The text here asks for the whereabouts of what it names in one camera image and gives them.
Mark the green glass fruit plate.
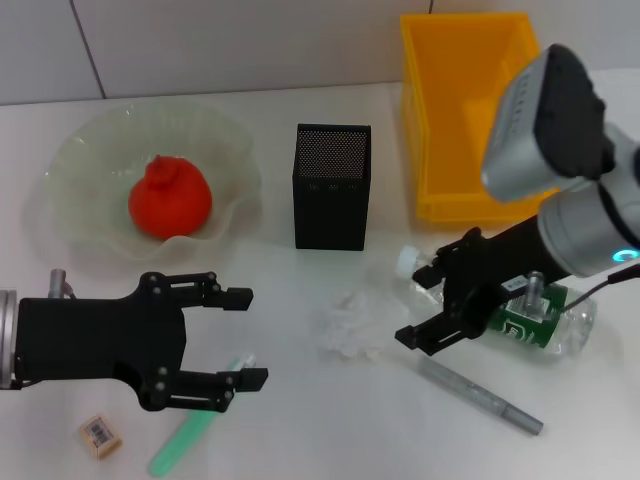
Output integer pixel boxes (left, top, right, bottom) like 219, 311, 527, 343
42, 99, 264, 261

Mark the black mesh pen holder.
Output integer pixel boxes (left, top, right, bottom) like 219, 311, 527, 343
291, 123, 372, 251

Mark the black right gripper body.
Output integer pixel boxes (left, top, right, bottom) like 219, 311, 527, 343
434, 215, 559, 336

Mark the beige eraser with barcode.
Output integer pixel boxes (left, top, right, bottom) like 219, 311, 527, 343
78, 413, 124, 460

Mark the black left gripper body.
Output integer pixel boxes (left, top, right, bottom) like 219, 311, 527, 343
18, 273, 187, 412

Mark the clear green-label water bottle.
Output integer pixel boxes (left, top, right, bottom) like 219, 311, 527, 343
396, 246, 599, 356

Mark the white paper ball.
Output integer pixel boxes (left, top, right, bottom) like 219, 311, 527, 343
312, 291, 409, 362

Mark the green pen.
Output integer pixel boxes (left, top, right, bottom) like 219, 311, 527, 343
148, 352, 258, 476

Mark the yellow plastic bin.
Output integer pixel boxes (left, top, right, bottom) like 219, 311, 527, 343
399, 12, 561, 221

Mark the left gripper cable with plug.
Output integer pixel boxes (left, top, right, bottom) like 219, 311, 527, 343
49, 268, 76, 301

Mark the right gripper cable with plug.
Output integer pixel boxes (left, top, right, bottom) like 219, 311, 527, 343
524, 259, 640, 321

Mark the grey marker pen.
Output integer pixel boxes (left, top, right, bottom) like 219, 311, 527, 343
418, 357, 545, 437

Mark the gripper cable with plug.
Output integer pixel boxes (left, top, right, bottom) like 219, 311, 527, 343
49, 268, 76, 301
524, 259, 640, 321

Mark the orange fruit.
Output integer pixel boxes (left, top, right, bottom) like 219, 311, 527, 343
127, 154, 213, 239

